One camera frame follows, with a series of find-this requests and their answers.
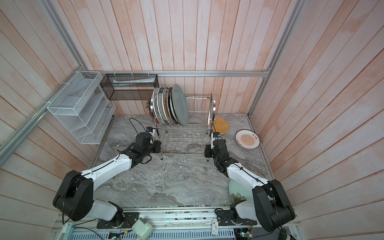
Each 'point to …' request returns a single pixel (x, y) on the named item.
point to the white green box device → (142, 230)
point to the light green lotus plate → (238, 193)
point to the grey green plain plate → (181, 104)
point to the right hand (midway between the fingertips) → (207, 144)
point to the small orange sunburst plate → (247, 139)
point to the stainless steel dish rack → (190, 139)
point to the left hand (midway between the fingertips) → (160, 145)
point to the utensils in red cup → (148, 105)
